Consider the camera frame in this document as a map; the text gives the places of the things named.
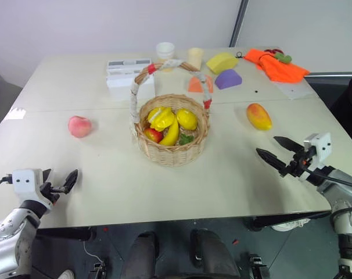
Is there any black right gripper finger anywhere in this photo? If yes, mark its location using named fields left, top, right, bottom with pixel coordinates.
left=272, top=135, right=304, bottom=154
left=255, top=148, right=288, bottom=176

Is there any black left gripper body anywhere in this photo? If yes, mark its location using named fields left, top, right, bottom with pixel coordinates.
left=40, top=181, right=66, bottom=206

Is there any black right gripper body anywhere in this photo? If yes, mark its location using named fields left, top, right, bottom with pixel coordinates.
left=279, top=146, right=316, bottom=182

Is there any orange yellow mango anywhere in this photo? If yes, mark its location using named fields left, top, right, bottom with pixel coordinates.
left=246, top=102, right=274, bottom=131

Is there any pink peach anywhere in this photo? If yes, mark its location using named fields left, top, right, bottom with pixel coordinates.
left=67, top=115, right=93, bottom=138

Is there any white sneaker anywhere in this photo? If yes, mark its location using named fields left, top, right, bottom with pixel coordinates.
left=271, top=217, right=311, bottom=233

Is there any person in black clothes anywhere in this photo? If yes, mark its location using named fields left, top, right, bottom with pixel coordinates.
left=329, top=57, right=352, bottom=135

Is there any orange cloth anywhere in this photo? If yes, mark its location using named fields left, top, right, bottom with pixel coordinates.
left=244, top=48, right=311, bottom=84

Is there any green plush toy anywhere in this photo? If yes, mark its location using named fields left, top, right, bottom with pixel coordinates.
left=274, top=52, right=293, bottom=64

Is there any purple foam block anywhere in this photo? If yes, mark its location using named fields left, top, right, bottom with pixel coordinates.
left=214, top=69, right=243, bottom=90

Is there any red apple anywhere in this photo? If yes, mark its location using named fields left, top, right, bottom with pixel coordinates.
left=143, top=127, right=164, bottom=144

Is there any yellow lemon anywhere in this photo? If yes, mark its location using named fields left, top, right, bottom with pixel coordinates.
left=175, top=108, right=199, bottom=131

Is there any yellow banana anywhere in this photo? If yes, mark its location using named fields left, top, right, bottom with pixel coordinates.
left=158, top=115, right=180, bottom=147

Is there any dark rounded shape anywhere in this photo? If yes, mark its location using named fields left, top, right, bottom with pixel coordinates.
left=120, top=230, right=160, bottom=279
left=189, top=228, right=241, bottom=279

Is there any yellow foam block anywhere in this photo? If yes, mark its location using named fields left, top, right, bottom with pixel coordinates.
left=205, top=52, right=239, bottom=74

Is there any orange foam block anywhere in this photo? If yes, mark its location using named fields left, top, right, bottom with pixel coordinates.
left=188, top=73, right=215, bottom=94

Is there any plain white box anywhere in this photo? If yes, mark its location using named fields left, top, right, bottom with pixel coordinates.
left=106, top=72, right=156, bottom=98

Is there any cream plastic cup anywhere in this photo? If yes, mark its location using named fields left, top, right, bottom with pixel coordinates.
left=188, top=47, right=204, bottom=71

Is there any white box with grey print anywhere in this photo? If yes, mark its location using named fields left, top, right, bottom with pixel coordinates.
left=106, top=58, right=153, bottom=76

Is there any white paper cup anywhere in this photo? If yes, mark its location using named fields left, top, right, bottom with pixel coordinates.
left=156, top=42, right=176, bottom=63

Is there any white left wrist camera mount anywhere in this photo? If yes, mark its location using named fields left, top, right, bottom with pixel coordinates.
left=12, top=168, right=54, bottom=210

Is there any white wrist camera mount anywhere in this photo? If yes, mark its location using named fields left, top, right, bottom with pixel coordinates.
left=12, top=168, right=54, bottom=210
left=303, top=132, right=332, bottom=176

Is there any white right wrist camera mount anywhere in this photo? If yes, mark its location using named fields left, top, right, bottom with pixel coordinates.
left=303, top=132, right=332, bottom=176

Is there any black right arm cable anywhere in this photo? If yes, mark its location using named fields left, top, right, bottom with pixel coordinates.
left=301, top=164, right=352, bottom=190

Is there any black table frame bar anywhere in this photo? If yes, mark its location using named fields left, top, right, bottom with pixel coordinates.
left=242, top=211, right=331, bottom=233
left=36, top=226, right=98, bottom=242

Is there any white floor cable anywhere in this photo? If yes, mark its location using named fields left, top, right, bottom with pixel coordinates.
left=82, top=240, right=103, bottom=263

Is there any wicker basket with handle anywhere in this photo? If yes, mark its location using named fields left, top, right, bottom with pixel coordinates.
left=130, top=58, right=214, bottom=168

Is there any grey metal wall post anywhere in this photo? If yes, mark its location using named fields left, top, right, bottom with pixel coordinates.
left=229, top=0, right=250, bottom=49

